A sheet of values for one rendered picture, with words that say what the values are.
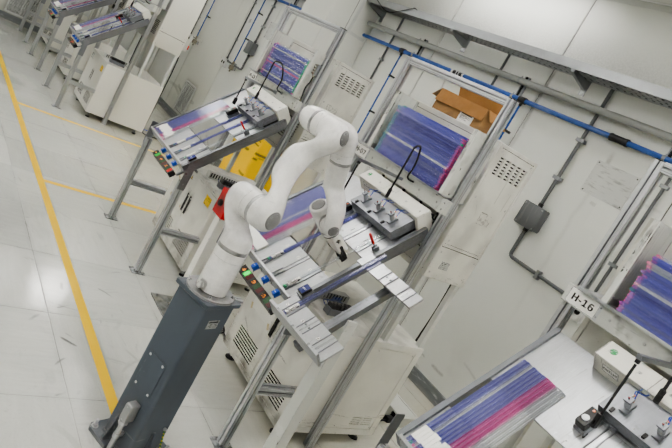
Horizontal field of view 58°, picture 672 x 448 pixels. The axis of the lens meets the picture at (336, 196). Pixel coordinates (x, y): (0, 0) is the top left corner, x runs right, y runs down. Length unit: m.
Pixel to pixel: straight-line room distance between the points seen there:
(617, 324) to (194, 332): 1.44
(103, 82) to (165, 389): 4.88
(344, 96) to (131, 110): 3.49
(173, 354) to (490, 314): 2.48
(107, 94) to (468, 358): 4.59
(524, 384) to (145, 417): 1.35
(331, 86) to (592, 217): 1.82
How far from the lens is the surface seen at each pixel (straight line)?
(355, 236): 2.79
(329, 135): 2.14
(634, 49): 4.37
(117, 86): 6.90
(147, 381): 2.42
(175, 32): 6.92
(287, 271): 2.69
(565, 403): 2.16
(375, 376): 3.14
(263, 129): 3.80
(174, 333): 2.31
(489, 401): 2.13
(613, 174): 4.07
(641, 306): 2.19
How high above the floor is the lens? 1.59
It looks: 9 degrees down
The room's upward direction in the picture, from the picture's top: 29 degrees clockwise
